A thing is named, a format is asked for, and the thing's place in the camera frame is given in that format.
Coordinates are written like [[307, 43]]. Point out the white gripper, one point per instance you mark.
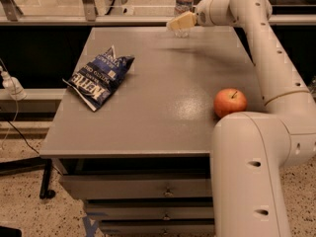
[[204, 13]]

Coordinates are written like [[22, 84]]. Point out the clear plastic water bottle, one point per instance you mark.
[[182, 6]]

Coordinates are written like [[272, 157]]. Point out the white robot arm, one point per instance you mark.
[[249, 148]]

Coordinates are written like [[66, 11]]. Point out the red apple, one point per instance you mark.
[[228, 101]]

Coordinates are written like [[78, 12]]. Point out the blue Kettle chips bag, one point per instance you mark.
[[100, 78]]

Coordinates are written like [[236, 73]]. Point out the top grey drawer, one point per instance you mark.
[[169, 185]]

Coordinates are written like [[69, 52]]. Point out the grey drawer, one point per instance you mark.
[[161, 209], [176, 226], [169, 185]]

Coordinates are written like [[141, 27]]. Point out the metal window railing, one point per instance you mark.
[[126, 12]]

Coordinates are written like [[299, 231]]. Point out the middle grey drawer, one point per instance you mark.
[[161, 209]]

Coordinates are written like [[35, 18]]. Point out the bottom grey drawer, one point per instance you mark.
[[176, 226]]

